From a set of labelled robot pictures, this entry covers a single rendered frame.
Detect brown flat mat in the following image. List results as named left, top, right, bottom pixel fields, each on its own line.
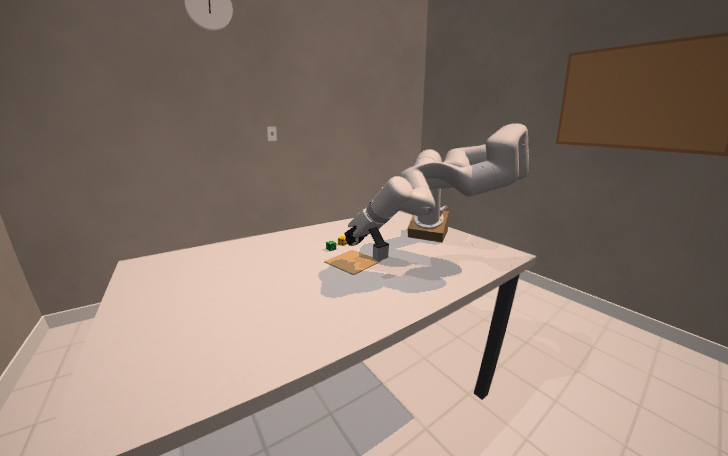
left=324, top=250, right=381, bottom=275

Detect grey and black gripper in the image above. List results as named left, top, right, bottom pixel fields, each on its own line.
left=344, top=207, right=384, bottom=246

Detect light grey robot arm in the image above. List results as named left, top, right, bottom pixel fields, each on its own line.
left=367, top=124, right=529, bottom=262

